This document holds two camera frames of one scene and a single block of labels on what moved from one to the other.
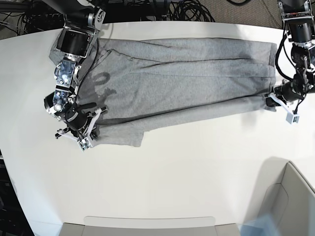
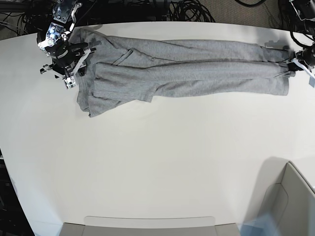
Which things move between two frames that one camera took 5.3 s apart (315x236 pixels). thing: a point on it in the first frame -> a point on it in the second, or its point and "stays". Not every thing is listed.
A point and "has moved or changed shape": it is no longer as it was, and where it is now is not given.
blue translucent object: [266, 225] stays
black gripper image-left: [77, 118] -> [70, 60]
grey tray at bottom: [187, 226] stays
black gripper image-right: [287, 91] -> [307, 56]
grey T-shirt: [132, 83] has moved or changed shape
